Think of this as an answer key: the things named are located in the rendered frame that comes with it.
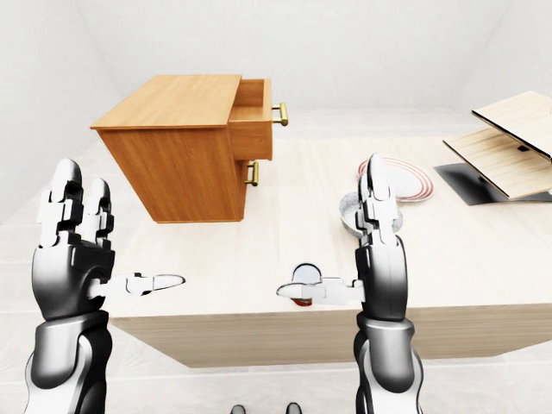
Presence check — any white and red mug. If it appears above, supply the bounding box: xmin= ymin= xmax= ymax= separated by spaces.
xmin=290 ymin=262 xmax=323 ymax=310

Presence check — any open wooden drawer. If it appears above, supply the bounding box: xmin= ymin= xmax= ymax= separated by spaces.
xmin=228 ymin=77 xmax=275 ymax=162

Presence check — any pale wood panel, large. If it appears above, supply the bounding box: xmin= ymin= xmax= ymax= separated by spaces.
xmin=442 ymin=126 xmax=552 ymax=202

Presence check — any brass handle of closed drawer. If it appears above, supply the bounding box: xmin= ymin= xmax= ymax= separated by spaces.
xmin=243 ymin=160 xmax=260 ymax=187

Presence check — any grey patterned bowl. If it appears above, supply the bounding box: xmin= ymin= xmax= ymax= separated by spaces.
xmin=337 ymin=191 xmax=405 ymax=239

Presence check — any brass handle of open drawer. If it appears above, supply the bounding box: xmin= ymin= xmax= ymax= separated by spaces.
xmin=271 ymin=101 xmax=290 ymax=128

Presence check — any wooden cabinet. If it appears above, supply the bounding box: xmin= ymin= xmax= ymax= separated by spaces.
xmin=89 ymin=73 xmax=249 ymax=225

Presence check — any white plate with red rings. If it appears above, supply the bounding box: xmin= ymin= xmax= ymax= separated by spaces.
xmin=356 ymin=156 xmax=435 ymax=204

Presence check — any closed wooden drawer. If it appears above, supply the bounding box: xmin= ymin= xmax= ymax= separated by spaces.
xmin=234 ymin=158 xmax=250 ymax=222

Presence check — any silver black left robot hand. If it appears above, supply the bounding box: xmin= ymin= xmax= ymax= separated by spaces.
xmin=31 ymin=158 xmax=188 ymax=323

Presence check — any pale wood panel, small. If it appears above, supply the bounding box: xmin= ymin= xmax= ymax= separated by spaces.
xmin=470 ymin=90 xmax=552 ymax=164

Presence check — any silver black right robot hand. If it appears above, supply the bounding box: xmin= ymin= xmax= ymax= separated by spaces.
xmin=275 ymin=152 xmax=409 ymax=323

